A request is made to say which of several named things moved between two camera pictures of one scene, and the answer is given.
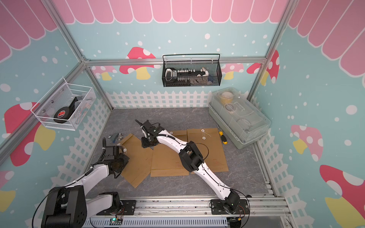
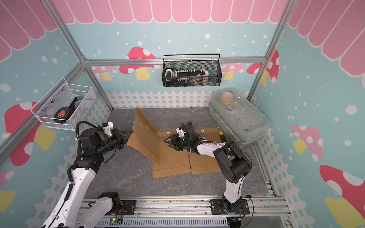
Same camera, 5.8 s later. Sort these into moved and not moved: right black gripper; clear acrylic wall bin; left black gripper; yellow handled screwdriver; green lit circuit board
Moved: left black gripper; right black gripper
Not moved: green lit circuit board; yellow handled screwdriver; clear acrylic wall bin
